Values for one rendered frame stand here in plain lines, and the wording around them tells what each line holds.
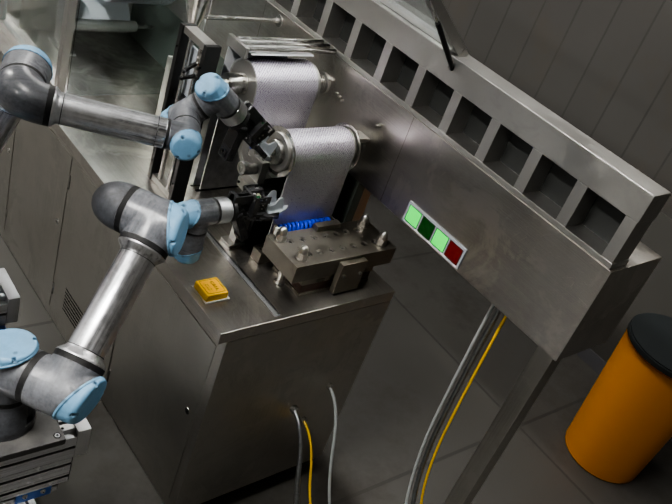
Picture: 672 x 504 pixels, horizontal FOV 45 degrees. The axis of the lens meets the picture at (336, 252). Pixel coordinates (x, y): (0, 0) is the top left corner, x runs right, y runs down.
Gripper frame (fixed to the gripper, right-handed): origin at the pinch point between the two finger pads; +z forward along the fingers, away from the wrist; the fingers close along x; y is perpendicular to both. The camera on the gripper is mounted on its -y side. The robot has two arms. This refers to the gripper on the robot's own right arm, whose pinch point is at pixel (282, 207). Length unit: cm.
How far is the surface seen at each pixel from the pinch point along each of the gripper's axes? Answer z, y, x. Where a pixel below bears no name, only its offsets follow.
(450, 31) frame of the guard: 25, 64, -14
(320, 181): 11.4, 8.3, -0.3
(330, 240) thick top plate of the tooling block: 12.7, -6.1, -11.2
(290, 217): 4.3, -4.0, -0.2
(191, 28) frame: -14, 35, 45
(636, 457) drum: 160, -90, -87
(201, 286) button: -29.1, -16.6, -9.2
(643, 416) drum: 153, -68, -81
